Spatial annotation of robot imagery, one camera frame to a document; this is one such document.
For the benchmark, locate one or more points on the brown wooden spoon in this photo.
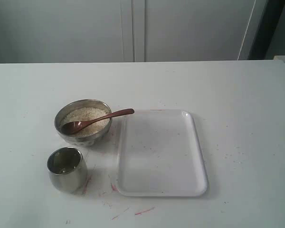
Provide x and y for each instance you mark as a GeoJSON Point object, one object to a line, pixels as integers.
{"type": "Point", "coordinates": [76, 126]}

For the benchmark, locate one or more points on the white plastic tray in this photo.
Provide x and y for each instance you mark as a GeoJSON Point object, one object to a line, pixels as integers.
{"type": "Point", "coordinates": [159, 155]}

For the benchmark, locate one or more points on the small steel cup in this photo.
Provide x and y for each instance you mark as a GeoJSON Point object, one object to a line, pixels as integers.
{"type": "Point", "coordinates": [67, 169]}

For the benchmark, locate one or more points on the steel bowl of rice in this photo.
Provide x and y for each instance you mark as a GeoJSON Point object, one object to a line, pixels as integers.
{"type": "Point", "coordinates": [83, 110]}

